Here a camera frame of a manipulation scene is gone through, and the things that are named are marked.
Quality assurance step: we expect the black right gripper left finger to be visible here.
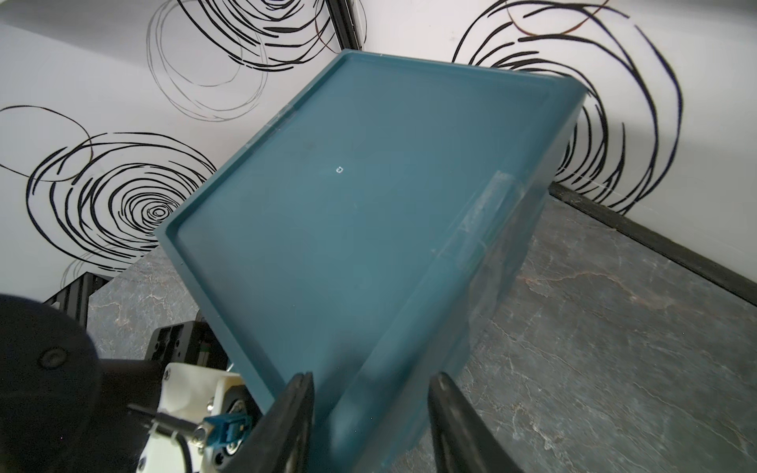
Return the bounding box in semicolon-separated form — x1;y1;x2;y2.
222;372;315;473

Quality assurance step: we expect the teal drawer cabinet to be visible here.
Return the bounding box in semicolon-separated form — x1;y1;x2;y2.
158;50;587;472

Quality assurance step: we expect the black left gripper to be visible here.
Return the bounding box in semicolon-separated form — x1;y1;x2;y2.
1;295;164;472

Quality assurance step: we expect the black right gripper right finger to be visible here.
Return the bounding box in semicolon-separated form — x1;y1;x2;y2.
428;372;524;473

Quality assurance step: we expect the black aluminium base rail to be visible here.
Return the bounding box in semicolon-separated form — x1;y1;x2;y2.
45;272;110;328

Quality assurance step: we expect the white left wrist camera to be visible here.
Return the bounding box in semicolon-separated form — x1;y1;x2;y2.
127;363;262;472

